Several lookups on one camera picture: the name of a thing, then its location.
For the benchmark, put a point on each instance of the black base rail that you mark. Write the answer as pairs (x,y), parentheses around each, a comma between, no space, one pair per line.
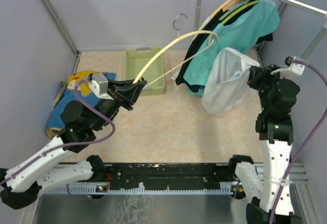
(187,177)

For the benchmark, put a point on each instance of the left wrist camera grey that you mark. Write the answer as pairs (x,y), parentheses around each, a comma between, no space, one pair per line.
(99,84)

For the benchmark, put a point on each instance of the dark navy t-shirt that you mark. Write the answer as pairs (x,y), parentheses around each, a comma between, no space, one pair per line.
(268,37)

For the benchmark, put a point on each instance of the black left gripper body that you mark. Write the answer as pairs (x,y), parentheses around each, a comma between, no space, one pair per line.
(115,94)

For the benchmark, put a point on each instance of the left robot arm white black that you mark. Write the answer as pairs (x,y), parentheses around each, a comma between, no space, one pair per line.
(87,120)

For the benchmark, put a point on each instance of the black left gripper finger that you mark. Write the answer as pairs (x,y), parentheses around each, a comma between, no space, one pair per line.
(126,84)
(131,91)

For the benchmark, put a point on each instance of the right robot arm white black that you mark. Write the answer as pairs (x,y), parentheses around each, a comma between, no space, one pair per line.
(269,199)

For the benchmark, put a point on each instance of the black t-shirt white trim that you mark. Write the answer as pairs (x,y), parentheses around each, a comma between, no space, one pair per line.
(195,45)

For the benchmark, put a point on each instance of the green hanger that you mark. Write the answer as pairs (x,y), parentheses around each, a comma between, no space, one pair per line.
(236,11)

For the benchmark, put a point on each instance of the yellow hanger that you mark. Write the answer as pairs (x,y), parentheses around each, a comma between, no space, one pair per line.
(220,8)

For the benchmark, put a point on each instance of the teal t-shirt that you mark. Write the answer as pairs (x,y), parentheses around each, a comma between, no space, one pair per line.
(259,21)

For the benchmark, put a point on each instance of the blue Pikachu t-shirt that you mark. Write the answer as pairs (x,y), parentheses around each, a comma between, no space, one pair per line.
(65,95)

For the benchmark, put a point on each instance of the metal clothes rack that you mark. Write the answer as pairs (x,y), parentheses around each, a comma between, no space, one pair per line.
(321,34)

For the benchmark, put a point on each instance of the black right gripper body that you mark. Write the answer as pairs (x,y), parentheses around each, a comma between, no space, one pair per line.
(263,80)

